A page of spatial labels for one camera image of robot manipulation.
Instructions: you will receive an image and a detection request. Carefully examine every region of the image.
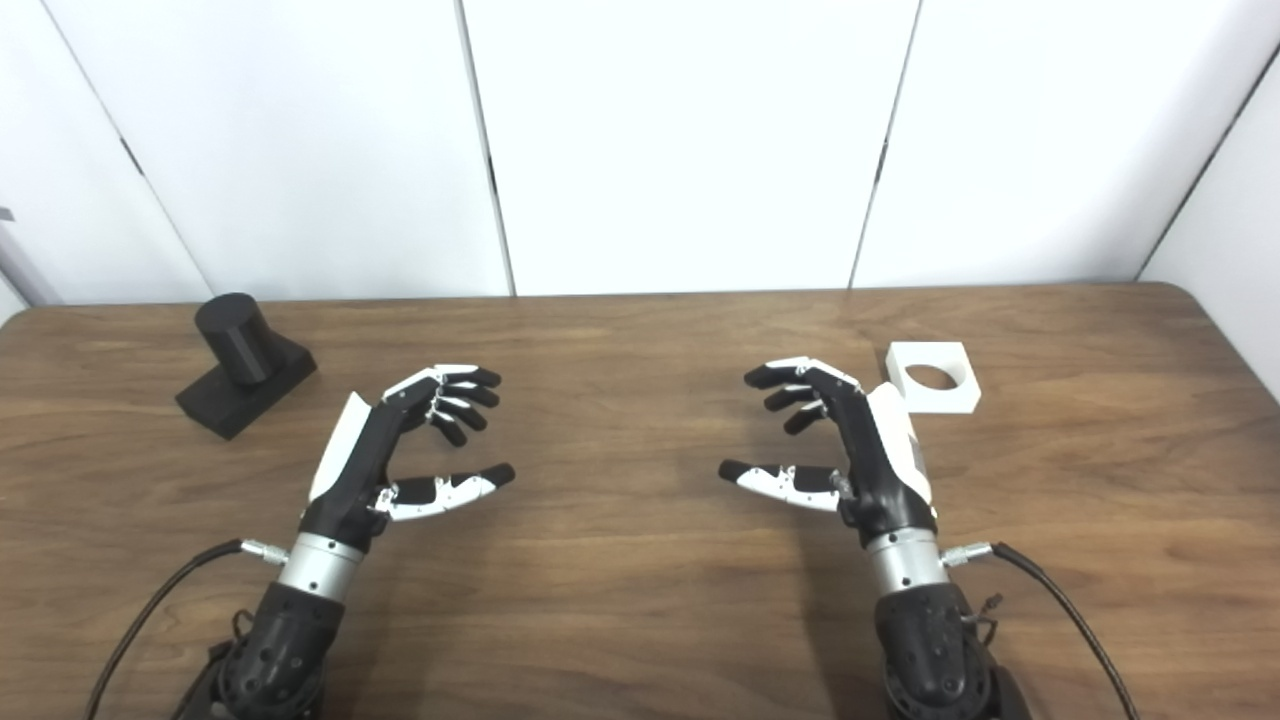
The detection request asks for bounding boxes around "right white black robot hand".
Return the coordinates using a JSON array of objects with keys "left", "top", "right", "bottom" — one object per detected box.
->
[{"left": 718, "top": 356, "right": 941, "bottom": 549}]

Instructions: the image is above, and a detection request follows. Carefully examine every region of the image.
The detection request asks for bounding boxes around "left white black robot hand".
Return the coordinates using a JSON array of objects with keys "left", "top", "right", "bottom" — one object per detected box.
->
[{"left": 298, "top": 364, "right": 517, "bottom": 554}]

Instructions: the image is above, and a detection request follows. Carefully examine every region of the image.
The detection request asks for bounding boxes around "white square piece with hole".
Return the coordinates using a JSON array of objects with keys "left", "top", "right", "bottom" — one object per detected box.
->
[{"left": 886, "top": 341, "right": 982, "bottom": 415}]

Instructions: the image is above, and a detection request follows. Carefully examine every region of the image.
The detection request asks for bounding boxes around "black peg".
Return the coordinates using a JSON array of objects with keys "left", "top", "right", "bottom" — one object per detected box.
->
[{"left": 175, "top": 292, "right": 318, "bottom": 441}]

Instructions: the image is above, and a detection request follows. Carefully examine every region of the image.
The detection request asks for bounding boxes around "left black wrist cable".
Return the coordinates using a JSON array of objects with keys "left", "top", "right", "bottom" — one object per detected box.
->
[{"left": 85, "top": 539, "right": 291, "bottom": 720}]

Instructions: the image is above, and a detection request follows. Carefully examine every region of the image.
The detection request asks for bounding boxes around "grey wall post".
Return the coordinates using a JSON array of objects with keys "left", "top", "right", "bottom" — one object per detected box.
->
[{"left": 0, "top": 207, "right": 63, "bottom": 307}]

